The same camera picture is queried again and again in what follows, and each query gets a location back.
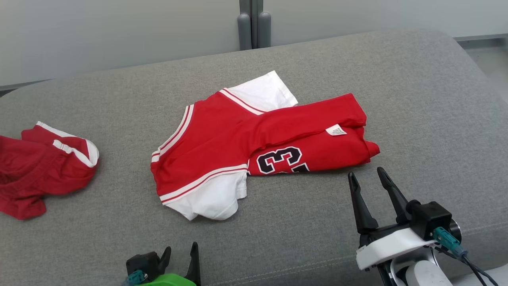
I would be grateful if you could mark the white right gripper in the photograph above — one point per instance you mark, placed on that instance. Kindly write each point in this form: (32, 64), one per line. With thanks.
(393, 246)

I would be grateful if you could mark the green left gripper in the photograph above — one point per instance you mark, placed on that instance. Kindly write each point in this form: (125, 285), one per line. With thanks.
(170, 280)

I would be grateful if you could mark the red basketball jersey white sleeves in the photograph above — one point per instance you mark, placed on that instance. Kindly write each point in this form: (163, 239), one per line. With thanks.
(222, 135)

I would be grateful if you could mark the red shorts white stripes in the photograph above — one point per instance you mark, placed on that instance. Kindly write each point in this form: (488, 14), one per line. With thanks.
(35, 171)

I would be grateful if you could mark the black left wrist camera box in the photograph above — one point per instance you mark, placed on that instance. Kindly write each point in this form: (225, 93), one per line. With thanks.
(143, 262)

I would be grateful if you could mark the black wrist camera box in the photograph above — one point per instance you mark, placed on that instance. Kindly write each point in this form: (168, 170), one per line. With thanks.
(430, 218)
(143, 262)

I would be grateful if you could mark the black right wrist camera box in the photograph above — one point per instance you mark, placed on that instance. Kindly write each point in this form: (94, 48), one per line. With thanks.
(430, 218)

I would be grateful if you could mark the grey partition post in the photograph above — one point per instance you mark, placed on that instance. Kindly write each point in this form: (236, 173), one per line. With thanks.
(264, 29)
(244, 31)

